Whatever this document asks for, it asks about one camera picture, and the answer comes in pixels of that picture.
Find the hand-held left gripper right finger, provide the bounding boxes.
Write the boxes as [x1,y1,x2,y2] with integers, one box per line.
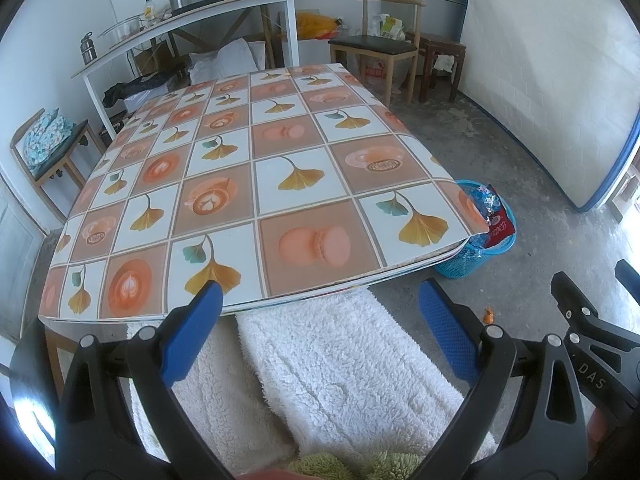
[410,277,587,480]

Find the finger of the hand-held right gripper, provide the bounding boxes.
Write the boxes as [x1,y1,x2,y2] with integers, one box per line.
[550,271,601,333]
[615,259,640,306]

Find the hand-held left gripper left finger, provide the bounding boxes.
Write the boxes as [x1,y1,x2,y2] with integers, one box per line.
[55,280,236,480]

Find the blue plastic basket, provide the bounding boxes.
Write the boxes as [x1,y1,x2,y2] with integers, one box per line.
[432,179,518,281]

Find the red snack bag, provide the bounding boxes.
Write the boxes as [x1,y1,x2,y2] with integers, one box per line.
[482,185,518,251]

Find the blue wrapper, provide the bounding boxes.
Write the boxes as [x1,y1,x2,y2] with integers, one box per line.
[460,182,501,221]

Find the person's right hand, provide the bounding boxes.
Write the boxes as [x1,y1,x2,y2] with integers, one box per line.
[586,405,618,456]

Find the green shaggy cloth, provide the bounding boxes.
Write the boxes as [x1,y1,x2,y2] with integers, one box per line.
[290,452,426,480]

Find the black padded chair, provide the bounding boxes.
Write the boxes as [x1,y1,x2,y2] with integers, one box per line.
[10,317,68,461]

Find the wooden chair grey seat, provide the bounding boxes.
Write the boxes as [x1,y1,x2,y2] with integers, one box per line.
[10,107,106,221]

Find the white mattress blue edge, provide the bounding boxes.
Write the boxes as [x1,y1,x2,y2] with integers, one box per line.
[457,0,640,211]

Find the table with patterned cloth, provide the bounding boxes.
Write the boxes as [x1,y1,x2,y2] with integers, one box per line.
[39,62,493,321]

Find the floral cushion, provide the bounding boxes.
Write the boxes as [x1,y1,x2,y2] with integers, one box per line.
[22,107,77,171]

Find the black bag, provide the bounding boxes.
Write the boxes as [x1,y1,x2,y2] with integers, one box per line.
[103,74,183,107]

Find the white red printed sack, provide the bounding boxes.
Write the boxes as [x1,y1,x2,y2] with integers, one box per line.
[361,52,401,92]

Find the cardboard box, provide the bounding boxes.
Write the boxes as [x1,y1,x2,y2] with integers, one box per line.
[134,47,176,76]

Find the dark wooden stool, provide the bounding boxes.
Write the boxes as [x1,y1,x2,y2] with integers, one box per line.
[404,31,467,103]

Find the wooden chair dark seat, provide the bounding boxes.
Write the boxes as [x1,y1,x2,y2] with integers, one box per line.
[328,0,428,106]

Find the glass bowl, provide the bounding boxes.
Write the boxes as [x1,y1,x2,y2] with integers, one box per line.
[97,16,143,46]

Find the white green printed bag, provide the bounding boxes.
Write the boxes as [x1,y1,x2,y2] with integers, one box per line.
[367,13,405,41]

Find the white side table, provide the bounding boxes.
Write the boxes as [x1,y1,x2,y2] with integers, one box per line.
[70,0,303,138]

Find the yellow plastic bag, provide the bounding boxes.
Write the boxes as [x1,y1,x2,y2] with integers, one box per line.
[295,11,341,41]

